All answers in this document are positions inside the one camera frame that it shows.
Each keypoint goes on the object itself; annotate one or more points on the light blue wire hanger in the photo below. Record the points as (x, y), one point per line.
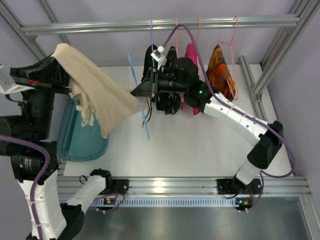
(139, 97)

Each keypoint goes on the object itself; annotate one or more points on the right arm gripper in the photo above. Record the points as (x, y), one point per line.
(153, 83)

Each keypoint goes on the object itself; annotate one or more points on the teal plastic bin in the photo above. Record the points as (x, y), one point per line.
(77, 143)

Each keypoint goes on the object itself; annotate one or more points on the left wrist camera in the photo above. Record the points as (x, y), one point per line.
(8, 85)

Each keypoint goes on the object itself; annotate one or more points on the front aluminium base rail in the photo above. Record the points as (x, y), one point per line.
(293, 186)

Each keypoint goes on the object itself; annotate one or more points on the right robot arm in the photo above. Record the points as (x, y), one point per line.
(264, 137)

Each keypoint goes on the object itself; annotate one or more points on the orange patterned garment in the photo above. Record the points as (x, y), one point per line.
(218, 73)

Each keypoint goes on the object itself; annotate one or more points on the beige drawstring trousers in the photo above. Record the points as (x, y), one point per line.
(100, 97)

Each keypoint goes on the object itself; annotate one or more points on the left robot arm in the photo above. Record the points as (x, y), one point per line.
(24, 138)

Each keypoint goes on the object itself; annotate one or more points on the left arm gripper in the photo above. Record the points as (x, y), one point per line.
(40, 83)

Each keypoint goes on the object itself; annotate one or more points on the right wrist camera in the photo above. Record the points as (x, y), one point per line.
(157, 56)

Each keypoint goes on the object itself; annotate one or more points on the aluminium hanging rail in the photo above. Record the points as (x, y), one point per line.
(262, 21)

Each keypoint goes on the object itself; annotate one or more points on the black hanging garment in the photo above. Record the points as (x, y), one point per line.
(149, 64)

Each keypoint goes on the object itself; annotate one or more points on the black white speckled garment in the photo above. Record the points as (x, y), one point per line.
(169, 103)

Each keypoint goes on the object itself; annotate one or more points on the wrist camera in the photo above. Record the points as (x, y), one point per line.
(8, 85)
(157, 56)

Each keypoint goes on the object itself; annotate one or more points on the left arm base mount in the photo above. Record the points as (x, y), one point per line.
(120, 186)

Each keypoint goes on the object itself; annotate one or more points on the slotted cable duct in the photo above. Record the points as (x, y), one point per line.
(107, 202)

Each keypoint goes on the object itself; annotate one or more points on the blue hanger with black garment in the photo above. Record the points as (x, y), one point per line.
(152, 42)

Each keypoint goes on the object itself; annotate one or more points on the pink hanging garment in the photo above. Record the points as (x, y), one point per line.
(194, 110)

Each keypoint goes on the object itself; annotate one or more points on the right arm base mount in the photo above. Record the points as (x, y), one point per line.
(234, 187)

